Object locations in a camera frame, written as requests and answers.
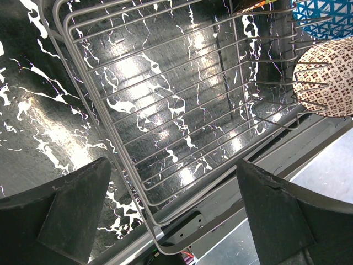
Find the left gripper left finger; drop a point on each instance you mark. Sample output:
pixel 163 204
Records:
pixel 55 223

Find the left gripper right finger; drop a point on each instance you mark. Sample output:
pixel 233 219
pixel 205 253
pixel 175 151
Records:
pixel 291 224

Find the black wire dish rack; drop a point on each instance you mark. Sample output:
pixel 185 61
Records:
pixel 183 90

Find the blue patterned ceramic bowl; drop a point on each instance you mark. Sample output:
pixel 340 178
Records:
pixel 324 19

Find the brown patterned ceramic bowl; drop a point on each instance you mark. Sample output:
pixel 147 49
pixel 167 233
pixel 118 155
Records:
pixel 324 79

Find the red floral plate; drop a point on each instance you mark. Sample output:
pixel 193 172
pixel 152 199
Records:
pixel 242 6

